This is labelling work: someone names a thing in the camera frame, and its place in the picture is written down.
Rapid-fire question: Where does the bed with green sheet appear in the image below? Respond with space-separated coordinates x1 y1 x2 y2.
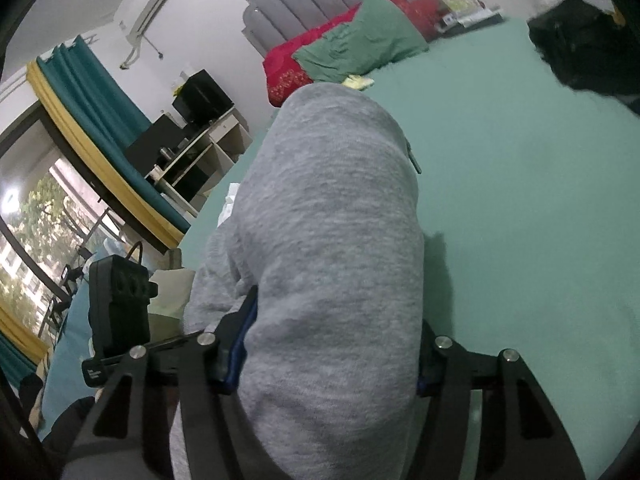
175 15 640 480

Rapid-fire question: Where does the black computer tower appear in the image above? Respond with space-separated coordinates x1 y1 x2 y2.
172 69 235 126

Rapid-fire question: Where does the green pillow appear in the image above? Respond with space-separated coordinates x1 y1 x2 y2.
292 0 430 83

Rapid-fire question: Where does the white air conditioner hose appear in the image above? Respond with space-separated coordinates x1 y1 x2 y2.
119 35 166 70

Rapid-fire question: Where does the white shirt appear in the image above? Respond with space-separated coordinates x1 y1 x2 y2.
217 185 241 226

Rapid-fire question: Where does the black monitor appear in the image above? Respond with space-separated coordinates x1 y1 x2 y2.
125 112 191 177

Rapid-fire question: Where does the black bag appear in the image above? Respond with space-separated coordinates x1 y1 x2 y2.
527 0 640 98

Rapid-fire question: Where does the white air conditioner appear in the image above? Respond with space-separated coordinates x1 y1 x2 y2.
116 0 186 46

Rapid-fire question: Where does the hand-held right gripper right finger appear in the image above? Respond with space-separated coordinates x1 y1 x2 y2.
400 317 586 480

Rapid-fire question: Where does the white computer desk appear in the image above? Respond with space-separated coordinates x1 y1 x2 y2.
145 107 253 218

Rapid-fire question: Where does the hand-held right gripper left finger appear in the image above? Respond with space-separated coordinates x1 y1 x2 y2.
92 285 266 480

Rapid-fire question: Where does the window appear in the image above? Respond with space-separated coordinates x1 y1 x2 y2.
0 105 126 346

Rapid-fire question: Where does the teal curtain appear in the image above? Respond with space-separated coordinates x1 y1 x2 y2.
36 35 193 233

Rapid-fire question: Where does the yellow curtain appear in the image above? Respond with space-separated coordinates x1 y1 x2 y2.
26 60 186 251

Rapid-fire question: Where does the grey hoodie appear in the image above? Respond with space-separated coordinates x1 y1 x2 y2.
60 82 426 480

